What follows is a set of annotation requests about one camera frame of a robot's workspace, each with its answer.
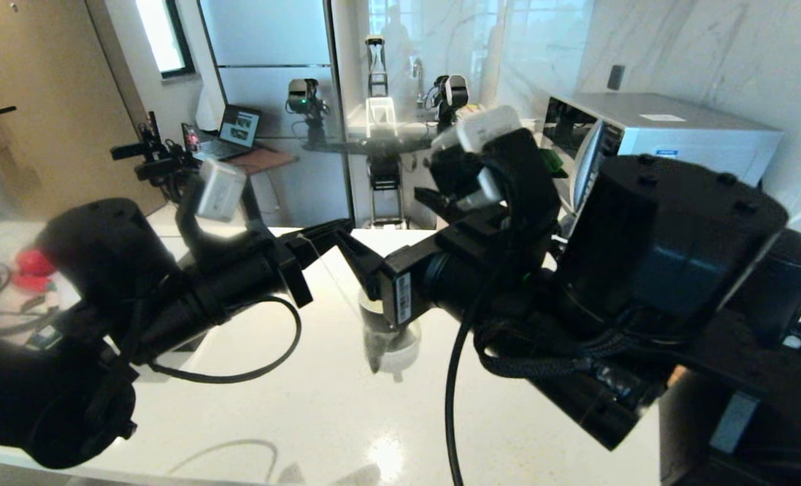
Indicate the red round object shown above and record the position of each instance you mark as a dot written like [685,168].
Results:
[36,262]

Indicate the light brown wooden door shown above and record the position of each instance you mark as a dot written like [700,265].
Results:
[56,101]

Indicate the black electric kettle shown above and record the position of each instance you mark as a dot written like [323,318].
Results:
[791,283]

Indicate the metal faucet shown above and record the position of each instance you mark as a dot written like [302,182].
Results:
[419,71]

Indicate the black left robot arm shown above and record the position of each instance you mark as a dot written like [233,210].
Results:
[69,304]

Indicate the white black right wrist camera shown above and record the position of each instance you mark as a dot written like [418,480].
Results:
[481,128]

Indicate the green tray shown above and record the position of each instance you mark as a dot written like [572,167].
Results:
[553,162]

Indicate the black teleoperation rig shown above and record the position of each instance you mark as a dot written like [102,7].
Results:
[157,158]

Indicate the black cup white inside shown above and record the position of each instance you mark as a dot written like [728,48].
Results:
[400,334]

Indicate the frosted glass partition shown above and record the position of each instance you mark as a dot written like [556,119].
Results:
[272,40]

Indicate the round glass coaster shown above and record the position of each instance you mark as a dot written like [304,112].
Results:
[408,352]

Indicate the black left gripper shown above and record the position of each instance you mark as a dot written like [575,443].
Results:
[285,270]

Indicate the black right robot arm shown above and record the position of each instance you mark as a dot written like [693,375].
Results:
[643,270]

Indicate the wooden desk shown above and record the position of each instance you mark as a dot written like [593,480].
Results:
[265,160]

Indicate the black wall socket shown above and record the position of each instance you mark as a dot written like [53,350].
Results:
[615,79]

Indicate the dark curved tabletop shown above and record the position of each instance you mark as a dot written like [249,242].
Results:
[346,146]

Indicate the open laptop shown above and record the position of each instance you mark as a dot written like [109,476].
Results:
[241,129]

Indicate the background robot torso column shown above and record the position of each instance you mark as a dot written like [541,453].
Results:
[383,172]

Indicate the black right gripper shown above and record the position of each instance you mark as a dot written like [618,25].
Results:
[407,290]

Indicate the silver microwave oven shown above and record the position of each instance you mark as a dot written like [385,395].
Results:
[697,135]

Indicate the window with dark frame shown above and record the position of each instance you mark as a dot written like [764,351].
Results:
[160,34]

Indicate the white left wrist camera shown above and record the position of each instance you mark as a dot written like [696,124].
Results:
[221,189]

